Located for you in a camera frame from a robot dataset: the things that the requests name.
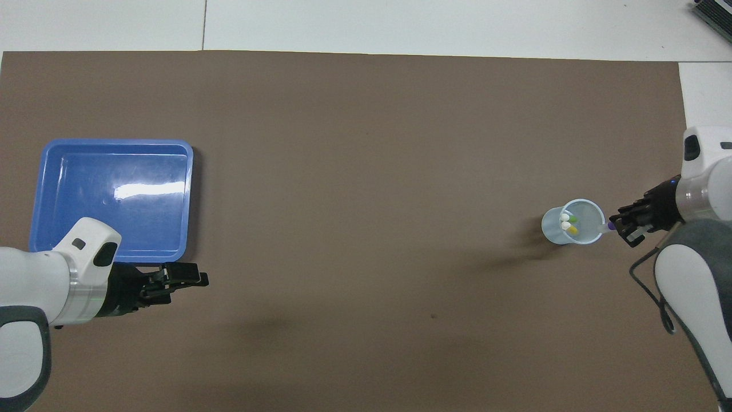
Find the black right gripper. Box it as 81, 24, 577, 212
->
608, 178, 686, 248

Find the blue plastic tray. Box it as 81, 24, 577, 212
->
29, 139, 194, 264

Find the clear plastic cup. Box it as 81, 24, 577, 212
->
541, 199, 606, 246

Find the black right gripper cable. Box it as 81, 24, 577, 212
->
629, 220, 682, 336

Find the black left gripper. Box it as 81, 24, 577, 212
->
96, 262, 210, 319

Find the brown table mat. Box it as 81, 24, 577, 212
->
0, 50, 720, 412

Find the grey ribbed device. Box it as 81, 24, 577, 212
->
691, 0, 732, 30

